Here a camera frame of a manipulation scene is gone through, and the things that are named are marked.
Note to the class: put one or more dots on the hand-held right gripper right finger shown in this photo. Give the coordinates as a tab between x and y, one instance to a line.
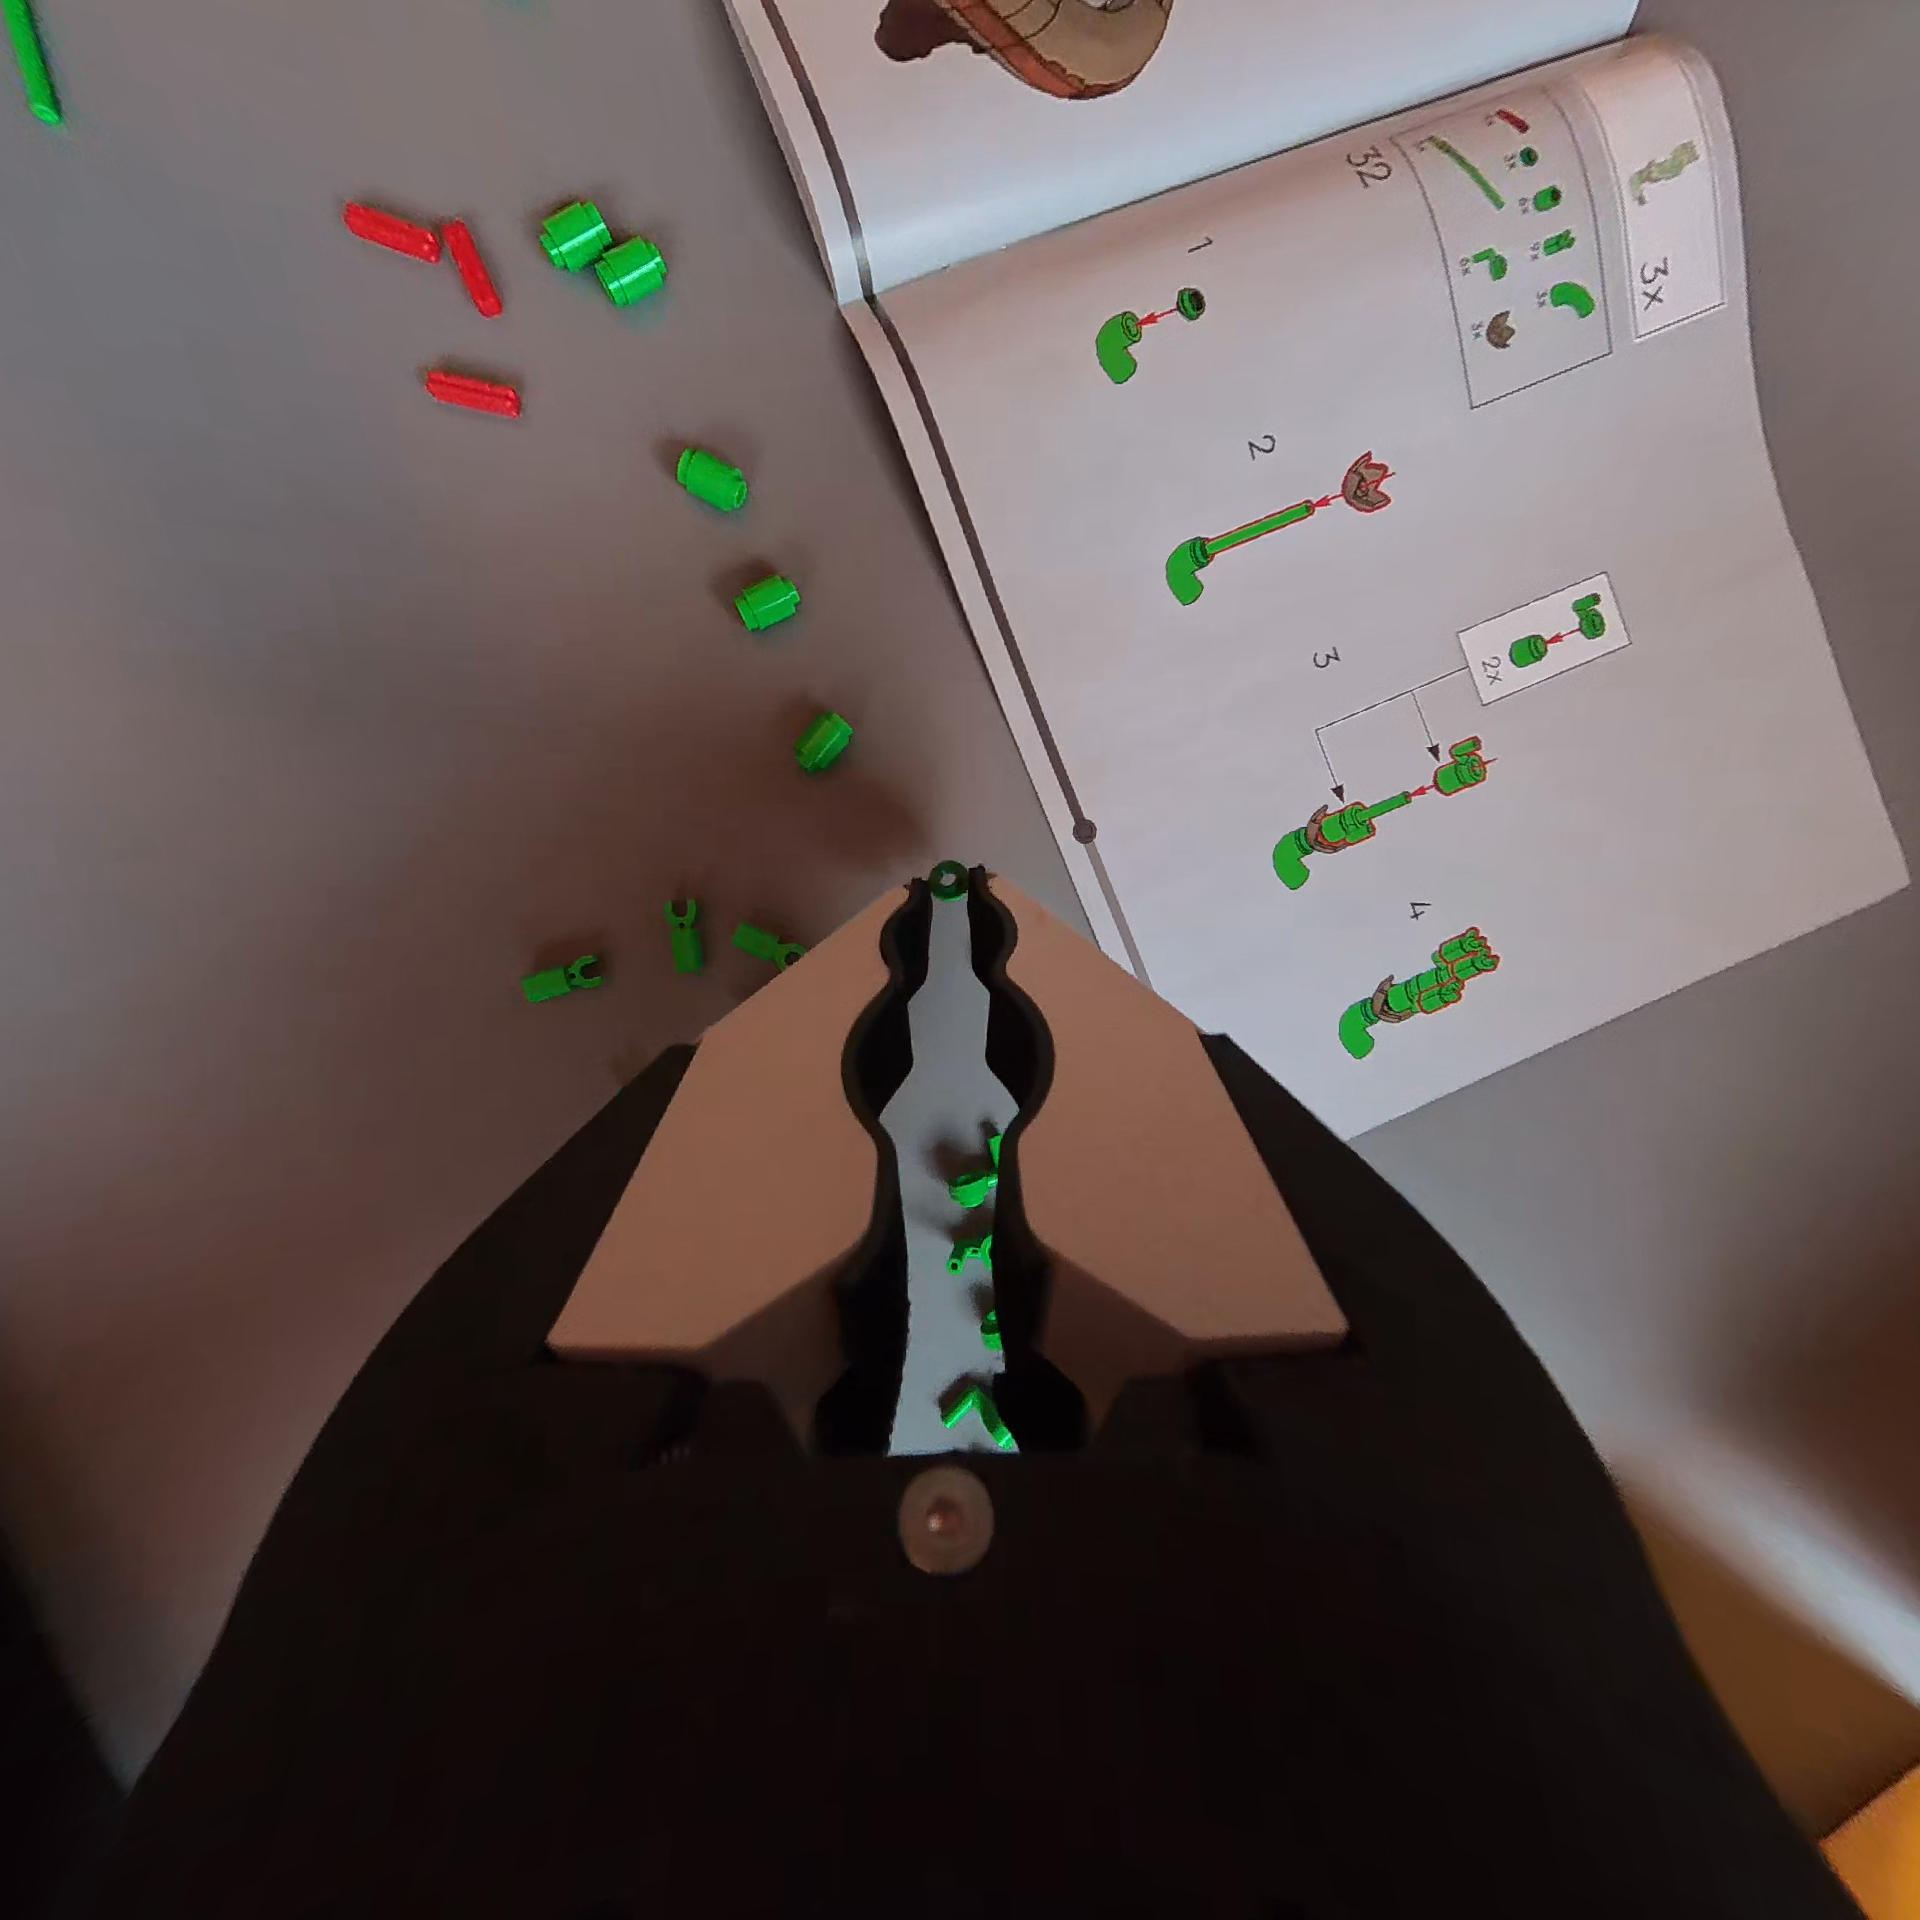
1169	1200

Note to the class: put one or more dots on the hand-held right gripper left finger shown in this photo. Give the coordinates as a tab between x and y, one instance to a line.
735	1200

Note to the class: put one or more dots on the yellow plastic bin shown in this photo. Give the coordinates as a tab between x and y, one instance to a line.
1882	1868

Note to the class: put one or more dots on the small green lego clip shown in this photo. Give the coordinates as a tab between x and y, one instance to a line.
685	939
969	1188
559	980
967	1258
973	1412
764	946

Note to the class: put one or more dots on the green round lego brick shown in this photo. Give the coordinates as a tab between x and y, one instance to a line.
764	602
630	271
709	483
573	237
820	742

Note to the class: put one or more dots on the lego instruction booklet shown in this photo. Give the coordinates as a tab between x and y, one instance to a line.
1651	674

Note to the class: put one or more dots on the red lego axle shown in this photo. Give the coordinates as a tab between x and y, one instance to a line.
471	392
471	265
389	230

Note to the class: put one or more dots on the long green lego rod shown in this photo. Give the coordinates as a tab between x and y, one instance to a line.
34	59

